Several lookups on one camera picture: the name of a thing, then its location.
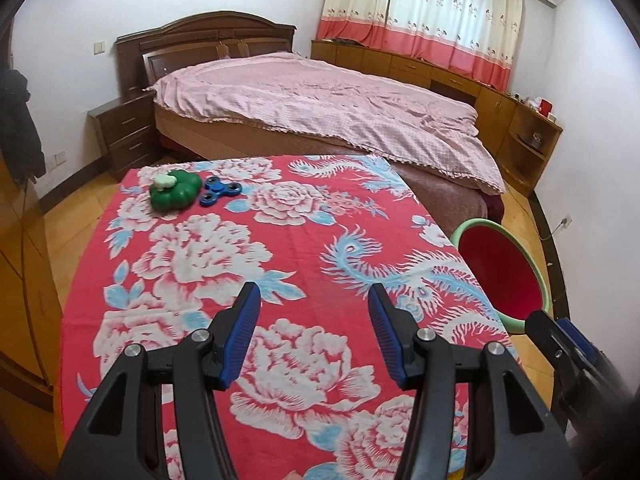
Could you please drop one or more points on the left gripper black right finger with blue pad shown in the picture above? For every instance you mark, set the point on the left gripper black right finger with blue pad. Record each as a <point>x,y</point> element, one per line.
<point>511,433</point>

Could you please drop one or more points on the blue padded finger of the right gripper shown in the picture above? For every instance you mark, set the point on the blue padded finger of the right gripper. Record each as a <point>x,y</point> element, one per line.
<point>580,349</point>

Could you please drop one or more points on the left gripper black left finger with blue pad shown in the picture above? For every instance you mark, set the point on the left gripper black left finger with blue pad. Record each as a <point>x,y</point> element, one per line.
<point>120,433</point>

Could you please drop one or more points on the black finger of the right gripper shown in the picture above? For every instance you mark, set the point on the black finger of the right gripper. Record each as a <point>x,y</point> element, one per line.
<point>555,342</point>

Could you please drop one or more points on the green red trash bin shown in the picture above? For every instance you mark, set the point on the green red trash bin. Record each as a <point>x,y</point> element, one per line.
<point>509,276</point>

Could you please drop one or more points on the red floral tablecloth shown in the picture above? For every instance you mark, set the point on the red floral tablecloth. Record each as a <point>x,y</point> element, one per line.
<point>314,233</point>

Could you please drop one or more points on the long wooden cabinet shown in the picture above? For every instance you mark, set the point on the long wooden cabinet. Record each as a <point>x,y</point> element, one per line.
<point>518,136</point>

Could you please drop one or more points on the green toy pumpkin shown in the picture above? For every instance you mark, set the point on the green toy pumpkin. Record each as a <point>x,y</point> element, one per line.
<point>176,190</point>

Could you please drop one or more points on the red cup on shelf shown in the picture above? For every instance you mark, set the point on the red cup on shelf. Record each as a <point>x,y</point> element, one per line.
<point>544,108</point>

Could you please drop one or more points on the blue fidget spinner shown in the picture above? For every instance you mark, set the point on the blue fidget spinner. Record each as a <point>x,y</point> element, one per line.
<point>215,188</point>

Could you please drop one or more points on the dark hanging jacket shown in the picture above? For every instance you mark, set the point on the dark hanging jacket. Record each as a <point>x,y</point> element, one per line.
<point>20,142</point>

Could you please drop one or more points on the pink bed cover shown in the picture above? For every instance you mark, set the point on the pink bed cover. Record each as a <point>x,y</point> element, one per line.
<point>288,93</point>

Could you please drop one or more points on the dark wooden nightstand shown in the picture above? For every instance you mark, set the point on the dark wooden nightstand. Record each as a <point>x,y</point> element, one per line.
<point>126,132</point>

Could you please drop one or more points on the floral pink curtain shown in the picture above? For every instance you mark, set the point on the floral pink curtain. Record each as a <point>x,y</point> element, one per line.
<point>474,38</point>

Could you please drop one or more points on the dark wooden headboard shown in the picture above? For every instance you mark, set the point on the dark wooden headboard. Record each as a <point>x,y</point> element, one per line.
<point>142,58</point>

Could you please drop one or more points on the wooden bed frame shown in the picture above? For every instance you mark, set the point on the wooden bed frame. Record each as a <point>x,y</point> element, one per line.
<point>448,203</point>

